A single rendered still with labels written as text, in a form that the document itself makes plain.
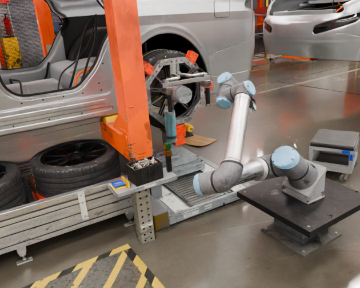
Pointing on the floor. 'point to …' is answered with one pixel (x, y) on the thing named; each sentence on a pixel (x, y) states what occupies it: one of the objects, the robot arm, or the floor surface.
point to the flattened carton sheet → (199, 140)
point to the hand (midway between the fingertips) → (254, 108)
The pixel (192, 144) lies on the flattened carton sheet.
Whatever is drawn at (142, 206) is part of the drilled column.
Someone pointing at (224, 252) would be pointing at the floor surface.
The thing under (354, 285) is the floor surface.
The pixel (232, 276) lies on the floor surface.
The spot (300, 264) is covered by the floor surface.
